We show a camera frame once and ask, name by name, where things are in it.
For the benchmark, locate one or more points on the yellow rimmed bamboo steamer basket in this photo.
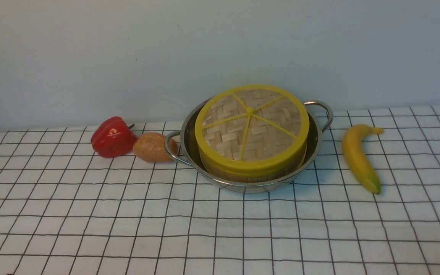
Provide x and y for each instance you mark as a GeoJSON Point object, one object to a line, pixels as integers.
{"type": "Point", "coordinates": [256, 175]}

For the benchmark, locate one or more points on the brown potato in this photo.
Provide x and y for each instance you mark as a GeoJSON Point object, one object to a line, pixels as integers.
{"type": "Point", "coordinates": [150, 147]}

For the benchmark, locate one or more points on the stainless steel pot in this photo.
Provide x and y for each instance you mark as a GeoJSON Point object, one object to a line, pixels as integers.
{"type": "Point", "coordinates": [190, 149]}

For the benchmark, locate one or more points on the red bell pepper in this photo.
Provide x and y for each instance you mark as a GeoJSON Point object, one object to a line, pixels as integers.
{"type": "Point", "coordinates": [113, 138]}

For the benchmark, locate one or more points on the woven bamboo steamer lid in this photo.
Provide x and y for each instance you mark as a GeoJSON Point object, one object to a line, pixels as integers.
{"type": "Point", "coordinates": [252, 126]}

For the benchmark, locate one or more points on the yellow banana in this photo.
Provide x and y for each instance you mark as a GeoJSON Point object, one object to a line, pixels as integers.
{"type": "Point", "coordinates": [356, 158]}

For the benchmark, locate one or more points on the white checkered tablecloth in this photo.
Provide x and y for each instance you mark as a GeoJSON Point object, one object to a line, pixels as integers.
{"type": "Point", "coordinates": [66, 211]}

